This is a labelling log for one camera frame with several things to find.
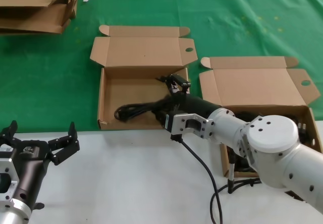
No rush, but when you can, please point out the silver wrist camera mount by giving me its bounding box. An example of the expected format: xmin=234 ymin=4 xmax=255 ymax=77
xmin=0 ymin=144 xmax=20 ymax=202
xmin=164 ymin=111 xmax=215 ymax=142

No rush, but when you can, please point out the open brown cardboard box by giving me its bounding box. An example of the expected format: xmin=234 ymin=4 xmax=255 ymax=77
xmin=198 ymin=56 xmax=321 ymax=178
xmin=90 ymin=24 xmax=198 ymax=130

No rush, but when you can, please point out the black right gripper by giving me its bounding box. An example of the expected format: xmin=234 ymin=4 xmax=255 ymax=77
xmin=164 ymin=74 xmax=222 ymax=120

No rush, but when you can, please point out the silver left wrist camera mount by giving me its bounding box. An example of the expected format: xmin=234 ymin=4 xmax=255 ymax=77
xmin=0 ymin=144 xmax=20 ymax=202

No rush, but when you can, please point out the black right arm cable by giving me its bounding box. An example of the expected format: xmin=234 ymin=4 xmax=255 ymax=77
xmin=170 ymin=134 xmax=262 ymax=224

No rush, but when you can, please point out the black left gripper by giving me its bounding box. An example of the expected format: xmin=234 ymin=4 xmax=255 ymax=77
xmin=0 ymin=120 xmax=80 ymax=207

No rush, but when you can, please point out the green table cloth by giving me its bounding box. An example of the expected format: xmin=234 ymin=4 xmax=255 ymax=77
xmin=0 ymin=0 xmax=323 ymax=134

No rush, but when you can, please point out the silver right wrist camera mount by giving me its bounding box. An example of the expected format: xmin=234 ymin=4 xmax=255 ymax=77
xmin=164 ymin=111 xmax=215 ymax=142

